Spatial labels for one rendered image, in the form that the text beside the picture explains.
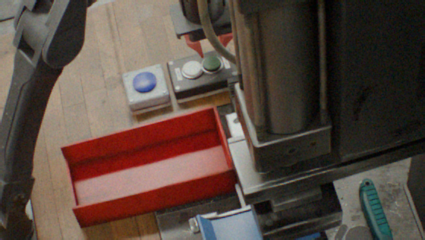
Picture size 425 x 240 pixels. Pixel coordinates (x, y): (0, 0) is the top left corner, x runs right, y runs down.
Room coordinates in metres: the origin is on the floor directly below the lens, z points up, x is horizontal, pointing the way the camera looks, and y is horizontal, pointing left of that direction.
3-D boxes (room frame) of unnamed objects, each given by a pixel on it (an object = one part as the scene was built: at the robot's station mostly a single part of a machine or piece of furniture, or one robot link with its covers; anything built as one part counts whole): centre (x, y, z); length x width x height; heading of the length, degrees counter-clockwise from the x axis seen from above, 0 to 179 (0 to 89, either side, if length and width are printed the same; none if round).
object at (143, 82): (0.92, 0.11, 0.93); 0.04 x 0.04 x 0.02
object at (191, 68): (0.93, 0.03, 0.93); 0.03 x 0.03 x 0.02
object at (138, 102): (0.92, 0.11, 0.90); 0.07 x 0.07 x 0.06; 7
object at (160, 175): (0.75, 0.12, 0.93); 0.25 x 0.12 x 0.06; 97
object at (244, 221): (0.58, -0.03, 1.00); 0.15 x 0.07 x 0.03; 97
